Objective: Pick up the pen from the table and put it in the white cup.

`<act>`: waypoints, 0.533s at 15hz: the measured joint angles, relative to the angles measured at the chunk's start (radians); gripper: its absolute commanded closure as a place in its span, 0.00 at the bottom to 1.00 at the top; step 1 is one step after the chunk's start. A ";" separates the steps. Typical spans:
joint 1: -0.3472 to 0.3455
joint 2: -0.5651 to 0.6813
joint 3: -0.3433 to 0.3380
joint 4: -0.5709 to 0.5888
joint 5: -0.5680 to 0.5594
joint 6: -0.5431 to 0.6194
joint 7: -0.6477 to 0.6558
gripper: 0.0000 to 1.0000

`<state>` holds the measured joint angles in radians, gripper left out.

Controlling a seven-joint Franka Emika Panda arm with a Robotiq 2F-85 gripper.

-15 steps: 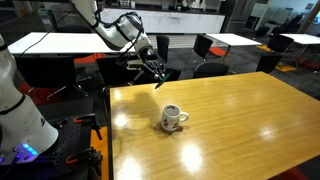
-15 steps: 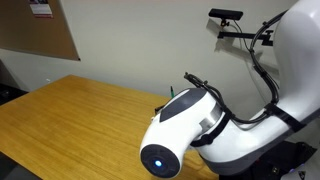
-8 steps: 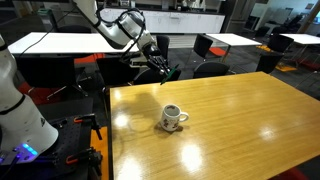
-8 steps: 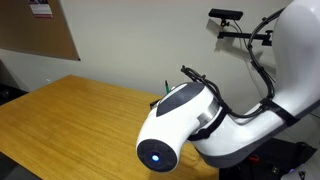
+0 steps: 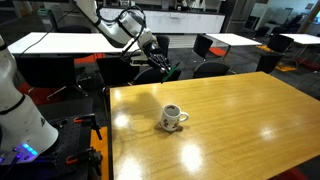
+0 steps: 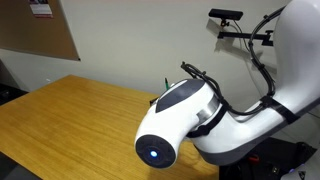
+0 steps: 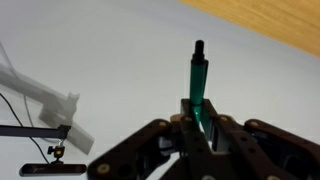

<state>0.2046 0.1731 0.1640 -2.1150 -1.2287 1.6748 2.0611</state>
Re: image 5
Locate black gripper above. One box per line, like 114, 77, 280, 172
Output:
143, 41, 173, 74

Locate green pen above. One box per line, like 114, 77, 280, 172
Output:
160, 61, 181, 85

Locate black office chair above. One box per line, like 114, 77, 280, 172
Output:
192, 61, 232, 80
155, 34, 171, 58
15, 55, 90, 102
132, 67, 183, 86
255, 52, 285, 75
57, 24, 93, 34
95, 55, 141, 89
267, 33, 295, 54
192, 33, 215, 61

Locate white kitchen counter cabinets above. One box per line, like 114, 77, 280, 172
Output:
99, 6, 226, 35

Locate orange chair seat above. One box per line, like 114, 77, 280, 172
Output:
207, 46, 228, 58

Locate white ceramic mug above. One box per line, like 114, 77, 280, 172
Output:
159, 104, 190, 132

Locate small white table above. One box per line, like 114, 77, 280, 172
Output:
204, 32, 263, 48
279, 32, 320, 46

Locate orange and black clamp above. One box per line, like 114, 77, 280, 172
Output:
72, 113, 103, 141
65, 146, 104, 177

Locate long white table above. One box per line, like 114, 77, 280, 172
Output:
7, 31, 150, 56

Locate orange floor mat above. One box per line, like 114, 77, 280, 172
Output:
89, 125, 111, 180

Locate grey bin with green lid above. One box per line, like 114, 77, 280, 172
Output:
36, 7, 56, 33

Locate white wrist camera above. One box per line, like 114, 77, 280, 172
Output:
130, 54, 150, 67

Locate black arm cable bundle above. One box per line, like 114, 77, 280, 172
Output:
95, 4, 148, 58

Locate long thin black cable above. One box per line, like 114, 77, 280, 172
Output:
19, 5, 80, 58

